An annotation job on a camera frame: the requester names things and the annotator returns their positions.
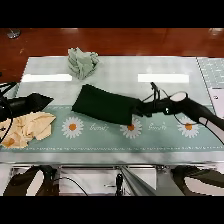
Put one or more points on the dark green garment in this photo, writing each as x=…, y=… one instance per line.
x=105, y=105

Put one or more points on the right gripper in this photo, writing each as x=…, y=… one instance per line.
x=152, y=107

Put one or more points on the pale green garment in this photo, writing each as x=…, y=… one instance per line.
x=82, y=62

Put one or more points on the beige garment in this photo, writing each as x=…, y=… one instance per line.
x=26, y=128

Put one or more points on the silver frame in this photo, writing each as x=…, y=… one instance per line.
x=140, y=186

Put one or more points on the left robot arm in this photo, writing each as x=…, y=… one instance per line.
x=20, y=104

